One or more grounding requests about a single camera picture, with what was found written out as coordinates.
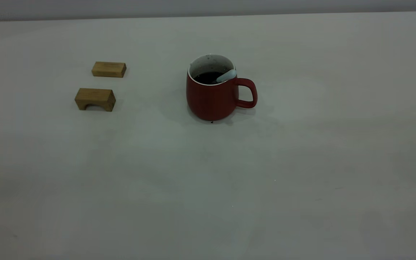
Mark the flat rectangular wooden block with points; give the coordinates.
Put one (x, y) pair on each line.
(109, 69)

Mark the dark coffee liquid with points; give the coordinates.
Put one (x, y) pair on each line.
(206, 77)

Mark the red ceramic mug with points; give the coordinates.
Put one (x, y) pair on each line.
(208, 102)

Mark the arch-shaped wooden block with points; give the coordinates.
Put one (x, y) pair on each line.
(96, 96)

